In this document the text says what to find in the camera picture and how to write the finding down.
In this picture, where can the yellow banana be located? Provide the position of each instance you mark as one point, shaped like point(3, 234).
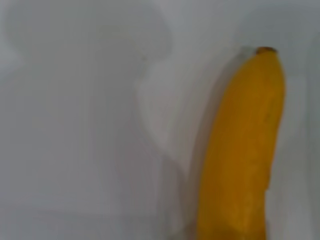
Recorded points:
point(240, 155)

